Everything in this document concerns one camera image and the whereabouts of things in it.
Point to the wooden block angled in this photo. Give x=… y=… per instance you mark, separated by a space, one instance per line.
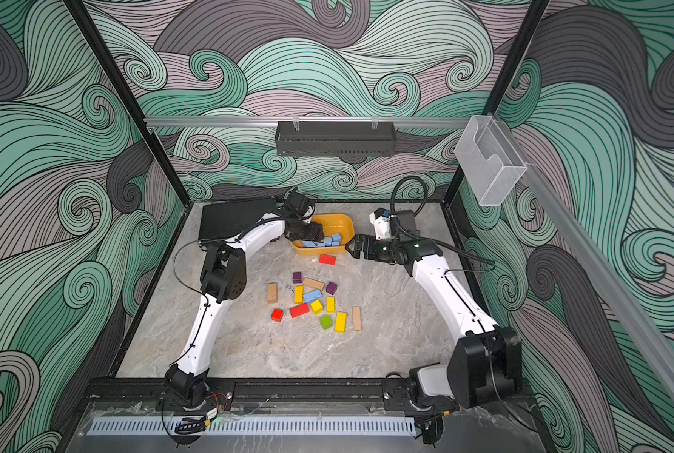
x=314 y=284

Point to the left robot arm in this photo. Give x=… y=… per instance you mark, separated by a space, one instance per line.
x=224 y=278

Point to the yellow long block left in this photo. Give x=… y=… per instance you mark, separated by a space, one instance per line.
x=298 y=294

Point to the wooden block left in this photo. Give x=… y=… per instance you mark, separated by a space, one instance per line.
x=272 y=292

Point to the white slotted cable duct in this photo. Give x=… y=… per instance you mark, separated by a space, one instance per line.
x=260 y=426

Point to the clear acrylic holder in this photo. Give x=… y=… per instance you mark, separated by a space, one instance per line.
x=489 y=157

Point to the black wall shelf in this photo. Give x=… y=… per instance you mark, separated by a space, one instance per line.
x=352 y=140

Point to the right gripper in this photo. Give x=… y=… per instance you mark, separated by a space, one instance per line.
x=372 y=243

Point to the green cube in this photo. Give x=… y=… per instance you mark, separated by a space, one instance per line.
x=326 y=322

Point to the red block near bin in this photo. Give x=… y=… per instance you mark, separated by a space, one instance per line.
x=328 y=259

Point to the yellow long block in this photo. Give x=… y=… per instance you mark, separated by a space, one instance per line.
x=298 y=294
x=340 y=322

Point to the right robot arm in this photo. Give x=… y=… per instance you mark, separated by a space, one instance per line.
x=486 y=363

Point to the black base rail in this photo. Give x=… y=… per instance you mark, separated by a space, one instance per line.
x=388 y=393

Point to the yellow cube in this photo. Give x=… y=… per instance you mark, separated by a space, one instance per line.
x=317 y=307

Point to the wooden block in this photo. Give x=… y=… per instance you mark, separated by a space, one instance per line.
x=272 y=292
x=356 y=319

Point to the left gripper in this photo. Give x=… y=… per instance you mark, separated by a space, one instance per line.
x=315 y=233

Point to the yellow block small upright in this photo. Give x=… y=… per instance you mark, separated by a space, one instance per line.
x=331 y=304

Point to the red long block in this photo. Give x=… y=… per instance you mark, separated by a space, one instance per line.
x=299 y=310

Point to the wooden block right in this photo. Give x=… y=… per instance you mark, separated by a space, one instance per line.
x=356 y=319

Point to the red cube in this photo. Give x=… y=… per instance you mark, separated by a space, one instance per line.
x=277 y=315

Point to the black briefcase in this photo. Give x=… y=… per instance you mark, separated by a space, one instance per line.
x=226 y=220

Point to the purple cube right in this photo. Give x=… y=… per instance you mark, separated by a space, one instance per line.
x=331 y=287

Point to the yellow long block right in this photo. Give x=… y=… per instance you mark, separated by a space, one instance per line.
x=340 y=322

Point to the yellow plastic bin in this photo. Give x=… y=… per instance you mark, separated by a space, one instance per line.
x=333 y=223

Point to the aluminium wall rail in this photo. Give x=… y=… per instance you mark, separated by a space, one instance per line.
x=233 y=121

